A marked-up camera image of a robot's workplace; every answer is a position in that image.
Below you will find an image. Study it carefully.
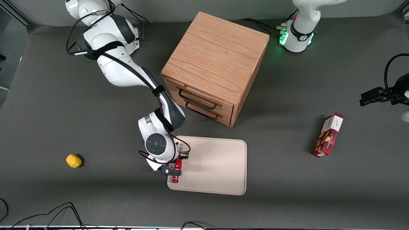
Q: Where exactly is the black arm base cable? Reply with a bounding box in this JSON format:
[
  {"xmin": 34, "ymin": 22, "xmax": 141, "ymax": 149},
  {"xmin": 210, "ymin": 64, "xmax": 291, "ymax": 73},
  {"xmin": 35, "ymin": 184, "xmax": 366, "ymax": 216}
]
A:
[
  {"xmin": 240, "ymin": 10, "xmax": 298, "ymax": 36},
  {"xmin": 121, "ymin": 4, "xmax": 151, "ymax": 39}
]

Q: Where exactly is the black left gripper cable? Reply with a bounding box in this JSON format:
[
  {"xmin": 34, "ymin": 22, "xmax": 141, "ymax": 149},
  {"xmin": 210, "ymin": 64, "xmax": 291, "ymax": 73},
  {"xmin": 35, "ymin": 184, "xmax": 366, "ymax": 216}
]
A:
[{"xmin": 384, "ymin": 54, "xmax": 409, "ymax": 94}]

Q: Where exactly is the yellow lemon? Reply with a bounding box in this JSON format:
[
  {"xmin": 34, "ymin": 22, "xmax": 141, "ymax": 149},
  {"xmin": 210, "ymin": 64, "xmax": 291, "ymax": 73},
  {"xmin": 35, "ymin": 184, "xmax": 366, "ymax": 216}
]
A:
[{"xmin": 66, "ymin": 154, "xmax": 82, "ymax": 168}]

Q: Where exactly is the beige plastic tray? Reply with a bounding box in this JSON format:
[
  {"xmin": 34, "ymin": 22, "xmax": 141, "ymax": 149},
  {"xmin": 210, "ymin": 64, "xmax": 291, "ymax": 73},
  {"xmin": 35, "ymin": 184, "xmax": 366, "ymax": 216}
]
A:
[{"xmin": 167, "ymin": 136, "xmax": 248, "ymax": 196}]

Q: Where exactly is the black right arm base cable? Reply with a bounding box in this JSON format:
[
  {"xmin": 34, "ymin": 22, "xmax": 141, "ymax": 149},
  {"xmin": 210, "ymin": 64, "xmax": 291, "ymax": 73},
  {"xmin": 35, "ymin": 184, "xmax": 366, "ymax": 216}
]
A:
[{"xmin": 121, "ymin": 4, "xmax": 151, "ymax": 39}]

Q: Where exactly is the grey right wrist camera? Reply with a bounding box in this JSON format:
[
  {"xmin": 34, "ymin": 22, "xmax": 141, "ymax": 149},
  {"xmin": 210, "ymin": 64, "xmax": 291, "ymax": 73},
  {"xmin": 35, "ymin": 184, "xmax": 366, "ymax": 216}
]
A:
[{"xmin": 155, "ymin": 168, "xmax": 183, "ymax": 177}]

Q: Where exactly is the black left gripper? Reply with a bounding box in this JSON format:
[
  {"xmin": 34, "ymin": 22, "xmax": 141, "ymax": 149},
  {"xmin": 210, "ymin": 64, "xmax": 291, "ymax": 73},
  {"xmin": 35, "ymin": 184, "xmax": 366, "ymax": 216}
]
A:
[{"xmin": 359, "ymin": 73, "xmax": 409, "ymax": 107}]

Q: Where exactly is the black left arm base cable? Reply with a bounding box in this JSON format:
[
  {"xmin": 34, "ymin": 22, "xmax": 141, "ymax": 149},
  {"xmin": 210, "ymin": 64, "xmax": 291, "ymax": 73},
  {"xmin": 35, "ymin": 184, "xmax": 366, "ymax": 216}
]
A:
[{"xmin": 240, "ymin": 10, "xmax": 298, "ymax": 36}]

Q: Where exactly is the black floor cable bundle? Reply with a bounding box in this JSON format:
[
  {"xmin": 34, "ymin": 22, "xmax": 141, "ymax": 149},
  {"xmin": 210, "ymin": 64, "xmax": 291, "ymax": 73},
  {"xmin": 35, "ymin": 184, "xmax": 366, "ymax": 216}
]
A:
[{"xmin": 10, "ymin": 202, "xmax": 87, "ymax": 229}]

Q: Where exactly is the wooden drawer cabinet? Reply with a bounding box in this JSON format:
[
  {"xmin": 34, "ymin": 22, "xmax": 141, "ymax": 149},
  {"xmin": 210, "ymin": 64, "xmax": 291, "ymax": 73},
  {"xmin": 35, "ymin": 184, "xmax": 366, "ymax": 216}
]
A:
[{"xmin": 160, "ymin": 11, "xmax": 270, "ymax": 128}]

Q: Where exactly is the red cookie box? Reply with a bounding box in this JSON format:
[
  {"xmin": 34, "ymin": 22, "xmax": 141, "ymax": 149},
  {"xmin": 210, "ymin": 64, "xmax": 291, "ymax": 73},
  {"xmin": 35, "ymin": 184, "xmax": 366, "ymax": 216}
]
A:
[{"xmin": 312, "ymin": 113, "xmax": 344, "ymax": 157}]

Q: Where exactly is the black wire drawer handle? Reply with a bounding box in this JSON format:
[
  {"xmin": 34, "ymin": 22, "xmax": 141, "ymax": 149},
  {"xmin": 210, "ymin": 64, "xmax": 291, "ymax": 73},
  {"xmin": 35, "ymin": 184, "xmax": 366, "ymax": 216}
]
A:
[
  {"xmin": 178, "ymin": 88, "xmax": 218, "ymax": 110},
  {"xmin": 185, "ymin": 102, "xmax": 220, "ymax": 120}
]

